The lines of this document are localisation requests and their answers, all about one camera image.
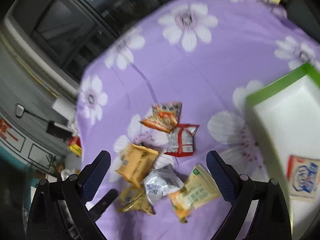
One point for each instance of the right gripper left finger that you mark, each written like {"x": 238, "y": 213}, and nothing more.
{"x": 58, "y": 209}

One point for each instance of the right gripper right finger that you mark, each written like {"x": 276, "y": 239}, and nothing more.
{"x": 271, "y": 218}

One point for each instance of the yellow corn snack packet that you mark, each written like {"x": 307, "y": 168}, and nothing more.
{"x": 199, "y": 189}

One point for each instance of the silver white snack packet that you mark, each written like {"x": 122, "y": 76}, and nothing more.
{"x": 161, "y": 182}

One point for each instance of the orange chips snack packet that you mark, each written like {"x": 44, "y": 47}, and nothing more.
{"x": 164, "y": 117}

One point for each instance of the white blue snack packet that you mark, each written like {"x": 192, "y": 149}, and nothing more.
{"x": 303, "y": 178}

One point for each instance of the gold crinkled snack packet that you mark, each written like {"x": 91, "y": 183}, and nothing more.
{"x": 134, "y": 199}

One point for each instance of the yellow biscuit snack packet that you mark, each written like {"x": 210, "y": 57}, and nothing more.
{"x": 136, "y": 163}

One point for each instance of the green white cardboard box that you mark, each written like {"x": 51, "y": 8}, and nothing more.
{"x": 284, "y": 119}

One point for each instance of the red silver snack packet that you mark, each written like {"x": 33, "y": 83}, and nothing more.
{"x": 181, "y": 140}

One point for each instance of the purple floral tablecloth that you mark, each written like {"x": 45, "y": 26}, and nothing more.
{"x": 208, "y": 55}

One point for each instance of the dark glass cabinet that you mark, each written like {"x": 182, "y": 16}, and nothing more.
{"x": 73, "y": 33}

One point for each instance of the dark grey sofa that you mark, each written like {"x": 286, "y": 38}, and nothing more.
{"x": 299, "y": 13}

